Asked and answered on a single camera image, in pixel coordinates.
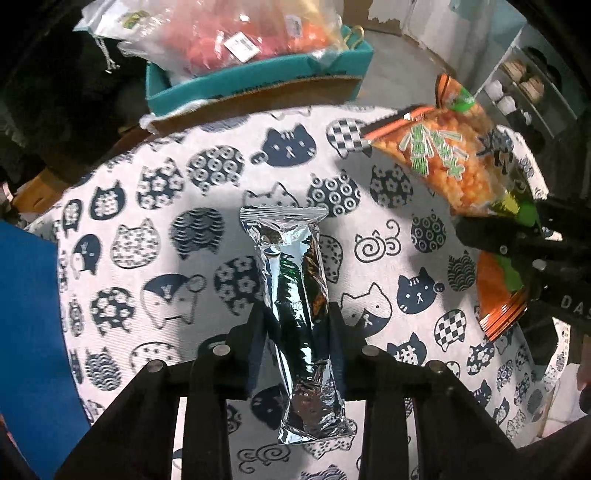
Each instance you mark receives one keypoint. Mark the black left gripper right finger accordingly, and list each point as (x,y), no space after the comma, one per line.
(455,437)

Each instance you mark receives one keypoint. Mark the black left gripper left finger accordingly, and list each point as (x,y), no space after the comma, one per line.
(134,437)

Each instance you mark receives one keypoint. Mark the orange rice cracker bag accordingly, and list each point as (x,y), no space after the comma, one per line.
(459,152)

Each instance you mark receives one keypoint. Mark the silver foil snack pack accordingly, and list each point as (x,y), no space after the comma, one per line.
(296,295)

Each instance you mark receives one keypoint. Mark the person right hand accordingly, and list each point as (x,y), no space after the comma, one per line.
(584,376)

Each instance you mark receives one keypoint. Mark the blue storage box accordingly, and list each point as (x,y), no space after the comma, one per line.
(39,399)

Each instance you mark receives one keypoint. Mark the white shoe rack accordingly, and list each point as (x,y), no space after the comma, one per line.
(532,84)

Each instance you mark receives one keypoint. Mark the cat pattern tablecloth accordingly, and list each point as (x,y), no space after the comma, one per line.
(153,264)

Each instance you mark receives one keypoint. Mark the teal cardboard box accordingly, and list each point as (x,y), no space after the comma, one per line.
(163,97)

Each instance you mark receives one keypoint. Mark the clear bag of fruit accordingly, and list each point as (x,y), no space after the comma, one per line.
(195,38)

